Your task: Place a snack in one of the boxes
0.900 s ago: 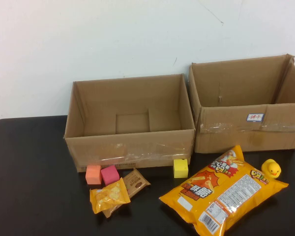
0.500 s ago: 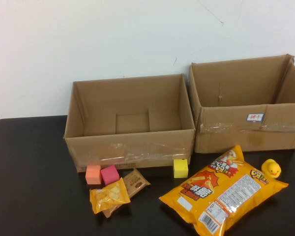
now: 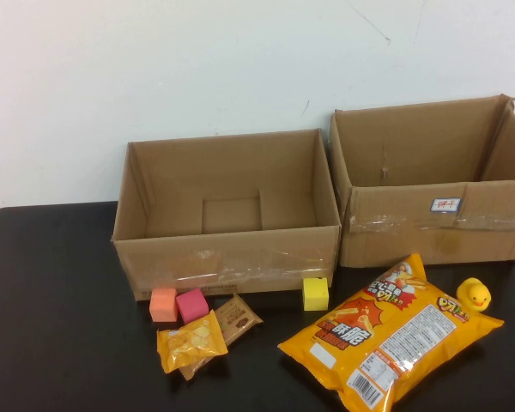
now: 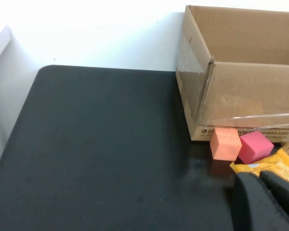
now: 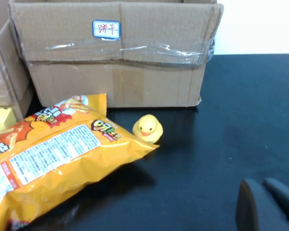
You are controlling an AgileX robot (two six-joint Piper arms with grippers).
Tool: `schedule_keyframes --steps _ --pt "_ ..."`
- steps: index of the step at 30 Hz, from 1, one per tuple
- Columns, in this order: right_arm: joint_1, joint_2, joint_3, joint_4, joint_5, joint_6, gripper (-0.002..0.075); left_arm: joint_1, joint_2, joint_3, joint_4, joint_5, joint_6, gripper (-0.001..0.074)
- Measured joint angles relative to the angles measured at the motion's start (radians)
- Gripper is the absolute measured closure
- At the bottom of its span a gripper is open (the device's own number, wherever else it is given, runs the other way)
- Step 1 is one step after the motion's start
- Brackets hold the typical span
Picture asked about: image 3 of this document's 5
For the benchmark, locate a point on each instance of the brown snack packet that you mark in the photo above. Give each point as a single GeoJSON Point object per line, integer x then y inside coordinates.
{"type": "Point", "coordinates": [237, 319]}

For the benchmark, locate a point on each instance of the small yellow snack packet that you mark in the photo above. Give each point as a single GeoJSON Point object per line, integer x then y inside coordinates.
{"type": "Point", "coordinates": [189, 343]}

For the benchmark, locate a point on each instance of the large yellow chips bag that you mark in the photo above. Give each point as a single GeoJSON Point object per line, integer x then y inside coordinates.
{"type": "Point", "coordinates": [390, 339]}

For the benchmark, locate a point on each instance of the plain brown cardboard box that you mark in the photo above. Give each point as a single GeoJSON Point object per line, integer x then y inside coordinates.
{"type": "Point", "coordinates": [223, 266]}

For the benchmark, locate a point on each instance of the yellow foam cube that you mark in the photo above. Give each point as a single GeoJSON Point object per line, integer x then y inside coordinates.
{"type": "Point", "coordinates": [314, 296]}

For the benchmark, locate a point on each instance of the pink foam cube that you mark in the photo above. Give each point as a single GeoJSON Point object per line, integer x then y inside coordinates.
{"type": "Point", "coordinates": [192, 305]}

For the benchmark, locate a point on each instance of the orange foam cube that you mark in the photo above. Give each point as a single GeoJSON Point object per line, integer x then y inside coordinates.
{"type": "Point", "coordinates": [162, 305]}

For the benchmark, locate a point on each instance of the labelled brown cardboard box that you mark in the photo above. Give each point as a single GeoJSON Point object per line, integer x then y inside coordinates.
{"type": "Point", "coordinates": [395, 240]}

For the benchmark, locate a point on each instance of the yellow rubber duck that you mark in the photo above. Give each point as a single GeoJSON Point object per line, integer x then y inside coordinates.
{"type": "Point", "coordinates": [474, 295]}

